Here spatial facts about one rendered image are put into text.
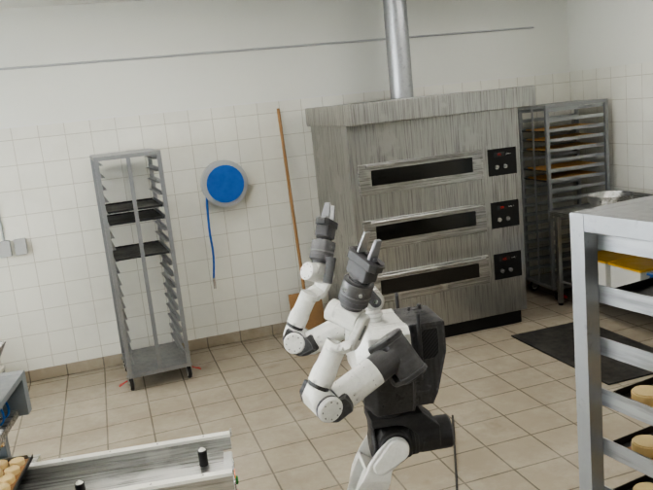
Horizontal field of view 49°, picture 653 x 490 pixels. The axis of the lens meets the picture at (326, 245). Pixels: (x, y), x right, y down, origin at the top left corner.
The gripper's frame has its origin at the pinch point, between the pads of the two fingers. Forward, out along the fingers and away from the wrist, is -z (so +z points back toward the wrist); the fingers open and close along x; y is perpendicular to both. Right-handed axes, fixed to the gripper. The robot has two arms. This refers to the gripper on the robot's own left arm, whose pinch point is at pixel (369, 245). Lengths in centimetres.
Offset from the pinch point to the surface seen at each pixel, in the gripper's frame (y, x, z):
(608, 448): -22, -86, -7
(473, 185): 339, 217, 84
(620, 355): -25, -82, -24
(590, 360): -26, -78, -21
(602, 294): -25, -75, -32
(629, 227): -32, -77, -46
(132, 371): 102, 291, 270
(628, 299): -27, -80, -34
